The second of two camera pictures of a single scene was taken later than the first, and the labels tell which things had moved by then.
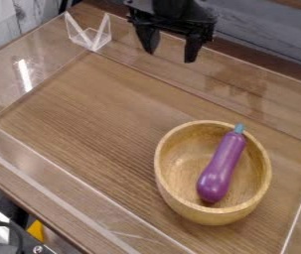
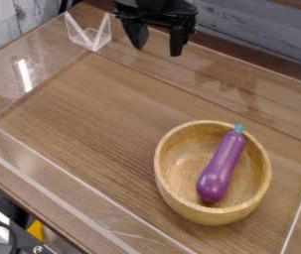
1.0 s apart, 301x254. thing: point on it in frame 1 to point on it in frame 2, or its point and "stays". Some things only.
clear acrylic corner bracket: x=88 y=38 stays
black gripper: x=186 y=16 to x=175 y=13
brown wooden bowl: x=185 y=154 stays
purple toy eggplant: x=214 y=183 stays
